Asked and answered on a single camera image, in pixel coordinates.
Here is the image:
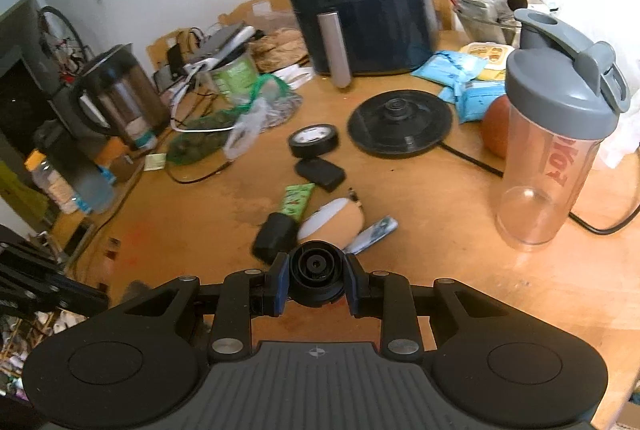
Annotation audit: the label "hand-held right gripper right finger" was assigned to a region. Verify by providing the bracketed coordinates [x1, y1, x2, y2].
[344, 254, 522, 363]

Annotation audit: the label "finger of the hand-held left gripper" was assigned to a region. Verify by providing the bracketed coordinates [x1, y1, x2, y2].
[0, 240, 109, 316]

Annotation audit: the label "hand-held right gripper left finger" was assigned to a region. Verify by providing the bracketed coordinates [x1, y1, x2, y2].
[107, 254, 291, 363]

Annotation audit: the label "black round cap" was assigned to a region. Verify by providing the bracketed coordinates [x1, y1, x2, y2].
[287, 240, 347, 306]

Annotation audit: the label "black rounded case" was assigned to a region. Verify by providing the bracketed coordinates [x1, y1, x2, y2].
[251, 211, 299, 266]

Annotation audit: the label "blue and white sachet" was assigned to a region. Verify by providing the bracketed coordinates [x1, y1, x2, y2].
[345, 216, 399, 255]

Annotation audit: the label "beige and white round pouch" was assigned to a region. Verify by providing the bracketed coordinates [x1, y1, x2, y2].
[297, 190, 366, 256]

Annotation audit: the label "green snack packet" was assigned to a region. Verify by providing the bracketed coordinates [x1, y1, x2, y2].
[280, 182, 316, 223]

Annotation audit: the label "plastic bottle yellow cap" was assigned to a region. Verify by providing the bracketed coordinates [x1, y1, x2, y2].
[25, 150, 81, 215]

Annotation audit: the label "small flat black box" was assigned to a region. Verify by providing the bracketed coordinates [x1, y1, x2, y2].
[294, 157, 347, 191]

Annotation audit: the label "black tape roll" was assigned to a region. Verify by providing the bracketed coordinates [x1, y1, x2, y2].
[288, 123, 339, 159]

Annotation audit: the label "brown jar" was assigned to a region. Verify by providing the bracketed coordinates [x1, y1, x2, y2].
[95, 137, 146, 183]

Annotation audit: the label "clear plastic bag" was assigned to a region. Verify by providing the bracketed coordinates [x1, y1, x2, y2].
[223, 75, 304, 159]

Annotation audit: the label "green mesh bag of nuts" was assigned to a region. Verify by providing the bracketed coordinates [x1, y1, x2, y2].
[167, 107, 241, 163]

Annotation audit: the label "black kettle base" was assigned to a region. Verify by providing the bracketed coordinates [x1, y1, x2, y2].
[347, 90, 454, 157]

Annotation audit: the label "white paper cards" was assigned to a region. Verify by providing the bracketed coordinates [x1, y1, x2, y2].
[272, 62, 316, 88]

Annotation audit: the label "dark cabinet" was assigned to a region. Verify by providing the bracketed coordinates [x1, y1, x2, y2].
[0, 0, 56, 161]

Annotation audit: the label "orange fruit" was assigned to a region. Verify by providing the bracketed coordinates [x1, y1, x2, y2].
[481, 94, 512, 159]

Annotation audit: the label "green cylindrical can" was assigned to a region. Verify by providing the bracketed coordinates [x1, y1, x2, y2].
[210, 52, 258, 103]

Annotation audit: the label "steel electric kettle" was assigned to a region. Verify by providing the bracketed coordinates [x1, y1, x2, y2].
[47, 42, 171, 151]

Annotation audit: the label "clear shaker bottle grey lid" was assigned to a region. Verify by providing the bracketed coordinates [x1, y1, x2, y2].
[496, 8, 632, 252]

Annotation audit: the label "brown paper bag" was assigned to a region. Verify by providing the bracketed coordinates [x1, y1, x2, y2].
[250, 27, 308, 73]

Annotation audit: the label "grey power bank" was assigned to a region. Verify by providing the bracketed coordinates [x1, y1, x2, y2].
[187, 24, 256, 66]

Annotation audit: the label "black power adapter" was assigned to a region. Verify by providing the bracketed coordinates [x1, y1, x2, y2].
[166, 44, 187, 71]

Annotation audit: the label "bicycle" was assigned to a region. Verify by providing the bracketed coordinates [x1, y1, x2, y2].
[37, 6, 96, 76]

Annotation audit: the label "yellow wipes pack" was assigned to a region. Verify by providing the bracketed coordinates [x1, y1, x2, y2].
[459, 42, 516, 82]

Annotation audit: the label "dark blue air fryer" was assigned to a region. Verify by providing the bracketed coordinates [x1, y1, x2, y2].
[274, 0, 441, 89]

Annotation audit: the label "white tissue paper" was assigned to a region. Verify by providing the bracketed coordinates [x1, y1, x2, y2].
[597, 75, 640, 168]

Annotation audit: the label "thin black cable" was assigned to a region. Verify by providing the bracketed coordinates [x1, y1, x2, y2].
[165, 155, 236, 185]

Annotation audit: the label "black kettle base cable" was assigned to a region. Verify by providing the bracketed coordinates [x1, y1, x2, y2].
[440, 142, 640, 236]

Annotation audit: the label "white cable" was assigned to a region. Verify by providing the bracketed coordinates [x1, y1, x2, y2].
[170, 70, 211, 131]

